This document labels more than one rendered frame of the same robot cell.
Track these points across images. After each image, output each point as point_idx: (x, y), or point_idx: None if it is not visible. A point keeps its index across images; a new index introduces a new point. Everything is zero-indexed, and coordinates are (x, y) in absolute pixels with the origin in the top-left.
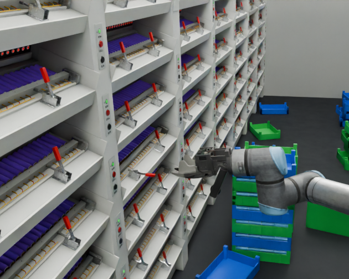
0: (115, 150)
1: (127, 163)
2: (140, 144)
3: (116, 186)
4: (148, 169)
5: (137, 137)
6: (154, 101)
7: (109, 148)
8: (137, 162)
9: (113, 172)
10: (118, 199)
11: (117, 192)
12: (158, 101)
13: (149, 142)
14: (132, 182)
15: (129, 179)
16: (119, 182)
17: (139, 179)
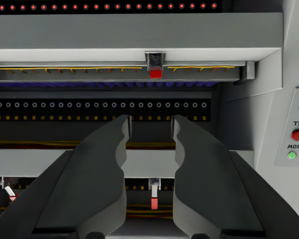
0: (265, 171)
1: (139, 79)
2: (41, 82)
3: None
4: (84, 50)
5: (26, 83)
6: (14, 177)
7: (285, 184)
8: (99, 68)
9: None
10: None
11: None
12: (7, 184)
13: None
14: (185, 53)
15: (172, 58)
16: (276, 101)
17: (154, 50)
